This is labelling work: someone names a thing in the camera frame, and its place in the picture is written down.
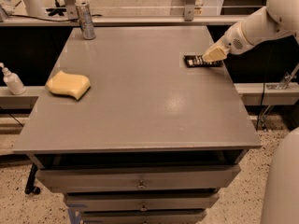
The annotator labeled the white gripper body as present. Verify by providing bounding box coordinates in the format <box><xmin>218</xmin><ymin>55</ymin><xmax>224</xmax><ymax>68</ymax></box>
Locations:
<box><xmin>220</xmin><ymin>22</ymin><xmax>254</xmax><ymax>55</ymax></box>

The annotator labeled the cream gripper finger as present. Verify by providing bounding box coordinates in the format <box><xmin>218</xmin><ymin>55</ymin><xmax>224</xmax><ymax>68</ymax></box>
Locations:
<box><xmin>203</xmin><ymin>44</ymin><xmax>230</xmax><ymax>63</ymax></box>

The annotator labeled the yellow sponge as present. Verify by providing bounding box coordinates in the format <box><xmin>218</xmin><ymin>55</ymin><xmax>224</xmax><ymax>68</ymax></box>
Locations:
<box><xmin>46</xmin><ymin>71</ymin><xmax>91</xmax><ymax>100</ymax></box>

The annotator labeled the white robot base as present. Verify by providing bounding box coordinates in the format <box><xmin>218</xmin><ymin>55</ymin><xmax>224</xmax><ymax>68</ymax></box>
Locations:
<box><xmin>261</xmin><ymin>128</ymin><xmax>299</xmax><ymax>224</ymax></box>

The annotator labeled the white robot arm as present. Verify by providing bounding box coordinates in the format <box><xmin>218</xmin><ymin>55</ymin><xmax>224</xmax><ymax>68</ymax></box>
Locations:
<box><xmin>203</xmin><ymin>0</ymin><xmax>299</xmax><ymax>62</ymax></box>

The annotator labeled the top grey drawer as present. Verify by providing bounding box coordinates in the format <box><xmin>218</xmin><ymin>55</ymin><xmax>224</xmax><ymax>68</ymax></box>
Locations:
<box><xmin>36</xmin><ymin>165</ymin><xmax>240</xmax><ymax>193</ymax></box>

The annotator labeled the grey drawer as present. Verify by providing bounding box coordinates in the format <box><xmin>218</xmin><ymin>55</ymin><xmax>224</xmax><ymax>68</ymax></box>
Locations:
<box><xmin>36</xmin><ymin>165</ymin><xmax>240</xmax><ymax>193</ymax></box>
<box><xmin>64</xmin><ymin>192</ymin><xmax>219</xmax><ymax>212</ymax></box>
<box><xmin>82</xmin><ymin>210</ymin><xmax>206</xmax><ymax>224</ymax></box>

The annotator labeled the silver metal can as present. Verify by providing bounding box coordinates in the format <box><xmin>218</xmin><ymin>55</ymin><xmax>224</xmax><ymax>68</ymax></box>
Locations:
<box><xmin>75</xmin><ymin>1</ymin><xmax>96</xmax><ymax>40</ymax></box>

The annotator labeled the middle grey drawer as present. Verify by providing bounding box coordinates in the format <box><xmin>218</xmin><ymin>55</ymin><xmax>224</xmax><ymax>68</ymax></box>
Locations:
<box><xmin>64</xmin><ymin>192</ymin><xmax>219</xmax><ymax>212</ymax></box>

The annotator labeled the white pump bottle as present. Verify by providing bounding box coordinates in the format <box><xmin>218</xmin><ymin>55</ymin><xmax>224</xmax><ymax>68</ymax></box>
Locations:
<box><xmin>0</xmin><ymin>63</ymin><xmax>26</xmax><ymax>95</ymax></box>

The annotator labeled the bottom grey drawer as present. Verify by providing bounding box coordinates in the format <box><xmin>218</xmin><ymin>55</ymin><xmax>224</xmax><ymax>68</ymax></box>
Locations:
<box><xmin>82</xmin><ymin>210</ymin><xmax>206</xmax><ymax>224</ymax></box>

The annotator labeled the black caster leg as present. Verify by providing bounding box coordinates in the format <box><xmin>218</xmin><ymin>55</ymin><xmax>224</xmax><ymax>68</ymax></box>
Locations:
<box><xmin>24</xmin><ymin>163</ymin><xmax>40</xmax><ymax>195</ymax></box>

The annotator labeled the grey metal post right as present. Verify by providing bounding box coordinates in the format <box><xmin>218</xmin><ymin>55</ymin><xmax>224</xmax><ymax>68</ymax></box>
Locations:
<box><xmin>184</xmin><ymin>0</ymin><xmax>196</xmax><ymax>21</ymax></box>

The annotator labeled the grey metal post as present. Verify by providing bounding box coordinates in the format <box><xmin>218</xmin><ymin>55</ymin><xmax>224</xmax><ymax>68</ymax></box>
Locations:
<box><xmin>64</xmin><ymin>0</ymin><xmax>78</xmax><ymax>20</ymax></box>
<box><xmin>184</xmin><ymin>0</ymin><xmax>196</xmax><ymax>21</ymax></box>

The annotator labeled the grey metal post left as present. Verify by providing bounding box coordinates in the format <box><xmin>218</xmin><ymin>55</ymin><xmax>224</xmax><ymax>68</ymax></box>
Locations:
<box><xmin>64</xmin><ymin>0</ymin><xmax>78</xmax><ymax>20</ymax></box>

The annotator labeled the black cable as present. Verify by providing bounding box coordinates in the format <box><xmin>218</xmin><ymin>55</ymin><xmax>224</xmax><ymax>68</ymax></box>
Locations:
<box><xmin>8</xmin><ymin>13</ymin><xmax>104</xmax><ymax>22</ymax></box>

